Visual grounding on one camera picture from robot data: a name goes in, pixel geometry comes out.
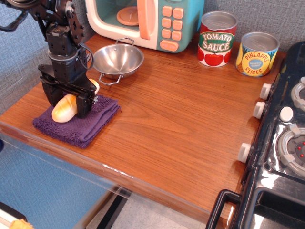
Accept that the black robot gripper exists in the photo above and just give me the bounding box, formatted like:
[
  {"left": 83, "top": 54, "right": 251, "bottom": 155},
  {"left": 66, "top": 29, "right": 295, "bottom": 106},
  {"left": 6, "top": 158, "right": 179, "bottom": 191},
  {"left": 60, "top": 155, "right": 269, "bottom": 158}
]
[{"left": 38, "top": 49, "right": 97, "bottom": 118}]

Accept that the toy bread loaf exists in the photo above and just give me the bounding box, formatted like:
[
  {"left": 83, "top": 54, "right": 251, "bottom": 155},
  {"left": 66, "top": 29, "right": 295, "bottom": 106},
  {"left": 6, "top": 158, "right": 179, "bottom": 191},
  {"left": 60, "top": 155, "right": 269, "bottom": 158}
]
[{"left": 51, "top": 78, "right": 101, "bottom": 124}]

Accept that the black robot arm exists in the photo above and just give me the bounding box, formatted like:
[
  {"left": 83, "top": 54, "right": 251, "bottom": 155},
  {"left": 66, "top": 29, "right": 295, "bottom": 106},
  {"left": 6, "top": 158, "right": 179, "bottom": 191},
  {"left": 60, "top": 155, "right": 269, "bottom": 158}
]
[{"left": 0, "top": 0, "right": 97, "bottom": 118}]

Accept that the purple folded towel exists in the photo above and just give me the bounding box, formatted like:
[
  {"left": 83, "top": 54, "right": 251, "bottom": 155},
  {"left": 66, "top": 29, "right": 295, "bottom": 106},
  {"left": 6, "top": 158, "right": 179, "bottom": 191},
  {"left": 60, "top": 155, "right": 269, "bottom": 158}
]
[{"left": 32, "top": 95, "right": 121, "bottom": 148}]

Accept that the orange microwave turntable plate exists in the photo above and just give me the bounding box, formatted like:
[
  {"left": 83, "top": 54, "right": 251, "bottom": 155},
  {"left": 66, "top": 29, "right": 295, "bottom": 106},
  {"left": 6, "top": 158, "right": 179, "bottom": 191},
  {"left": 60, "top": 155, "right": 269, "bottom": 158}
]
[{"left": 116, "top": 6, "right": 139, "bottom": 26}]

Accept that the teal toy microwave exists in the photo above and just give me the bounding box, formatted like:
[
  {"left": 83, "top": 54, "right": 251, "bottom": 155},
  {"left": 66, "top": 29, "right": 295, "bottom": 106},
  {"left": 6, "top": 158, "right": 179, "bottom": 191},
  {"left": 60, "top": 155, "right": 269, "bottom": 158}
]
[{"left": 85, "top": 0, "right": 204, "bottom": 53}]

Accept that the yellow object at corner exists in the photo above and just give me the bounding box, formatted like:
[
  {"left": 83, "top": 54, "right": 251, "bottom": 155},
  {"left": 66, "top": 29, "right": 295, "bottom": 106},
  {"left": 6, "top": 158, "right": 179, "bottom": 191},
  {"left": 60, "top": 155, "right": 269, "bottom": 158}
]
[{"left": 9, "top": 219, "right": 34, "bottom": 229}]

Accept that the tomato sauce can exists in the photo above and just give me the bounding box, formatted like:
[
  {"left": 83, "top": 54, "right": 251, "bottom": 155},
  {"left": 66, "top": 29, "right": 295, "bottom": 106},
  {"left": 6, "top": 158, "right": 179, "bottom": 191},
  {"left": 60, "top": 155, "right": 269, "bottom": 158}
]
[{"left": 197, "top": 11, "right": 238, "bottom": 67}]

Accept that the white stove knob bottom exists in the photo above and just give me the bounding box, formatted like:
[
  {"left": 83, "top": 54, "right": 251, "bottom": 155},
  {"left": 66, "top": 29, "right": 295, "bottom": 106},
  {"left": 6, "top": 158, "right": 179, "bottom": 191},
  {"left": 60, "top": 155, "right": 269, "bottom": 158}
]
[{"left": 237, "top": 143, "right": 252, "bottom": 163}]

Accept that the white stove knob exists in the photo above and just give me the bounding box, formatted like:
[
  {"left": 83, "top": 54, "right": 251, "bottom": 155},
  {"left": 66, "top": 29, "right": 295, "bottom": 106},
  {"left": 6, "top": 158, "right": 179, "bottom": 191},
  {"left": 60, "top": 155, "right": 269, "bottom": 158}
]
[
  {"left": 253, "top": 102, "right": 265, "bottom": 119},
  {"left": 260, "top": 83, "right": 272, "bottom": 100},
  {"left": 237, "top": 143, "right": 252, "bottom": 163}
]

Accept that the white stove knob middle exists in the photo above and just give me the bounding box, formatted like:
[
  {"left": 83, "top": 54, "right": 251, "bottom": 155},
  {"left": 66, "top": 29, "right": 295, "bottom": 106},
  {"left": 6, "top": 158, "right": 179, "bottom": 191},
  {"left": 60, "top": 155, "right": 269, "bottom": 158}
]
[{"left": 253, "top": 102, "right": 265, "bottom": 119}]

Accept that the pineapple slices can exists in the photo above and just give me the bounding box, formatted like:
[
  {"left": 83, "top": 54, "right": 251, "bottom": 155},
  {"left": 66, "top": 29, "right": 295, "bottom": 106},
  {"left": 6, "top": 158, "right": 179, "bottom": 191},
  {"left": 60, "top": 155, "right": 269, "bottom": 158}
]
[{"left": 235, "top": 31, "right": 280, "bottom": 77}]

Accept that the white stove knob top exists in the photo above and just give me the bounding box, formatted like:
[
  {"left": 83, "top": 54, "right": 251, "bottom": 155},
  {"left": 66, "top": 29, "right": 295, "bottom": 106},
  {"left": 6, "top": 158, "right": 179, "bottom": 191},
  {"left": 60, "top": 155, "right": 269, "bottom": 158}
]
[{"left": 260, "top": 83, "right": 272, "bottom": 100}]

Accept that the black toy stove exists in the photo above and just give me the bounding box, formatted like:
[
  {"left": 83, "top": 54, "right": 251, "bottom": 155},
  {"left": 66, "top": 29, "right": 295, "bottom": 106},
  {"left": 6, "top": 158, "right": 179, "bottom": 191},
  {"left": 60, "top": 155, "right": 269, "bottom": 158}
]
[{"left": 232, "top": 42, "right": 305, "bottom": 229}]

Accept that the small steel bowl with handles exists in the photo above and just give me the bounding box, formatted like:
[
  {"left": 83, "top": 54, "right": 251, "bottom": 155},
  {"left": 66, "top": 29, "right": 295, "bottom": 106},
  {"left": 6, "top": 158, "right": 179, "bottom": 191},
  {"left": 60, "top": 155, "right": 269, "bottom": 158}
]
[{"left": 93, "top": 37, "right": 144, "bottom": 86}]

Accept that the black oven door handle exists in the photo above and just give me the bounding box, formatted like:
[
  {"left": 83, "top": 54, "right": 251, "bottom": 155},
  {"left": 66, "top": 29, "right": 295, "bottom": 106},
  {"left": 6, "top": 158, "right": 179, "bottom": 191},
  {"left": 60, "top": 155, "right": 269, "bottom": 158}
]
[{"left": 205, "top": 189, "right": 242, "bottom": 229}]

